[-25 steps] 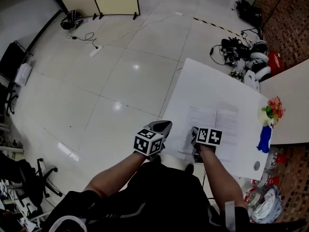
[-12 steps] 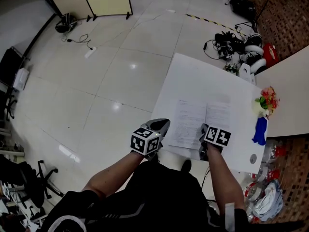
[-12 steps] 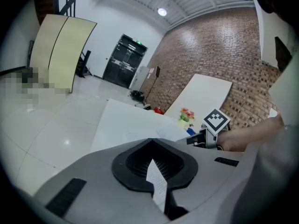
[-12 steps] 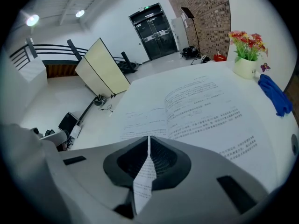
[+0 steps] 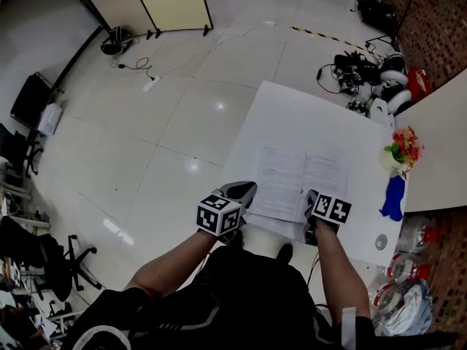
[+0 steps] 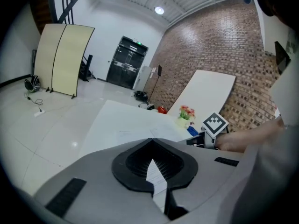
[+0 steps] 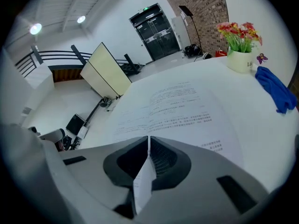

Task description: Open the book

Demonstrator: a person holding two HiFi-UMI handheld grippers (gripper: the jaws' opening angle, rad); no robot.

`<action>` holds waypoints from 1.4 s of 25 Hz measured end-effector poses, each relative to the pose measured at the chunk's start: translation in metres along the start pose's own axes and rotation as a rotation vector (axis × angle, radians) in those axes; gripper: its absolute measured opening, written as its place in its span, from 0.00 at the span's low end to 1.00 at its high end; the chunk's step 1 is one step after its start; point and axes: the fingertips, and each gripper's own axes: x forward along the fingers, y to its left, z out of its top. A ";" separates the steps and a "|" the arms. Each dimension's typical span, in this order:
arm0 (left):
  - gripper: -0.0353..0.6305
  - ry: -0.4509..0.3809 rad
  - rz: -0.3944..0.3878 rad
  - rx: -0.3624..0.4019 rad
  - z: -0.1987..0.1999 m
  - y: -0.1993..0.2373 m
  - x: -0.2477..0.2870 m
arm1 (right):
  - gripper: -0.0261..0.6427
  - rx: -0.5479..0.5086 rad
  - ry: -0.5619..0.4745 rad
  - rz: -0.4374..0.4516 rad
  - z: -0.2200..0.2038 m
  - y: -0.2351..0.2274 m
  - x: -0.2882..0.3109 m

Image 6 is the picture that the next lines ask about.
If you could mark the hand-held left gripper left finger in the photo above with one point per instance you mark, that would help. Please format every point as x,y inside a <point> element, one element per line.
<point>98,171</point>

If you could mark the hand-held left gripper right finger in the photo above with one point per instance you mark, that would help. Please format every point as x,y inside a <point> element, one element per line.
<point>205,171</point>

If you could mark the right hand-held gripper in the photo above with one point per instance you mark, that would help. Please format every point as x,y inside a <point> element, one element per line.
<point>215,123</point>

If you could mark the person's right forearm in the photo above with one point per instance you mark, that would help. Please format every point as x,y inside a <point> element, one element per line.
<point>247,136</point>

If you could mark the blue object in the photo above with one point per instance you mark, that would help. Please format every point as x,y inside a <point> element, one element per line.
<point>193,130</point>

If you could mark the potted red flowers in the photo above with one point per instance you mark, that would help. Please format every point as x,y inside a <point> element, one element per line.
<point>185,115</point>

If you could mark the white leaning board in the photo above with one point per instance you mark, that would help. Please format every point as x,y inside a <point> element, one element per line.
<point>205,90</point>

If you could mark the red object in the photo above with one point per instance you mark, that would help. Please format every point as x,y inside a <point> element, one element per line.
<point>161,109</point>

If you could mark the person's white shirt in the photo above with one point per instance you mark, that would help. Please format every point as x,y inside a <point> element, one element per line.
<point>268,176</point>

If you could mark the black stand with panel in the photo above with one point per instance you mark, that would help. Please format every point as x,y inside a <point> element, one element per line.
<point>158,73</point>

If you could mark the black bag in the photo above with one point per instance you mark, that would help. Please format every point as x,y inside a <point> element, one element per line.
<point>140,94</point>

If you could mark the black metal staircase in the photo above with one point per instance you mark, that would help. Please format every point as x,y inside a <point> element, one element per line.
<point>86,69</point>

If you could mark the black double door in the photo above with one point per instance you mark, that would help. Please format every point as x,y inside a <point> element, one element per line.
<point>127,64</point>

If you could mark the black and white floor device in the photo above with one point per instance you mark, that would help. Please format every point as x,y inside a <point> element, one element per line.
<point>32,83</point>

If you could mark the beige partition panel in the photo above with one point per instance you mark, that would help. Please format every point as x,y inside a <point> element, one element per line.
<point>47,55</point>
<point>70,59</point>

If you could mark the round ceiling light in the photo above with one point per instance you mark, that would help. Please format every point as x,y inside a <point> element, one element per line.
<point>159,10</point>

